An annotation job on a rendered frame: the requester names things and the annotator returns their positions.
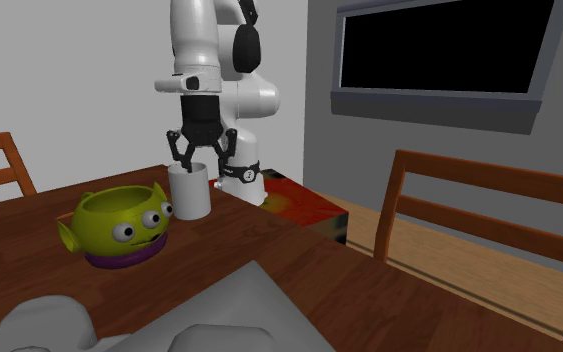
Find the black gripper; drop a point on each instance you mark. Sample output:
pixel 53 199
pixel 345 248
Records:
pixel 202 119

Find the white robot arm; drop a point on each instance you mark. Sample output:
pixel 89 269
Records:
pixel 197 34

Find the white cup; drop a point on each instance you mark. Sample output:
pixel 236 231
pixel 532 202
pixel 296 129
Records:
pixel 191 195

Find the red patterned robot stand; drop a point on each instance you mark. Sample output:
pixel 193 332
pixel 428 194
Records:
pixel 300 202

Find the green alien head bowl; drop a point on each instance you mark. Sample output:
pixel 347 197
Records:
pixel 110 224

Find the grey lumpy object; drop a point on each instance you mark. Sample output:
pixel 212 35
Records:
pixel 242 312

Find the brown wooden chair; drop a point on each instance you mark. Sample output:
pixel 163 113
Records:
pixel 486 219
pixel 10 156

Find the brown wooden table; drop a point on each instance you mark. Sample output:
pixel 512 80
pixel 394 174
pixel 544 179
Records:
pixel 359 292

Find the dark window with grey frame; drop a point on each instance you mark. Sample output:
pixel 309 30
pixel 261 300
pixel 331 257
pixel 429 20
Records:
pixel 437 44

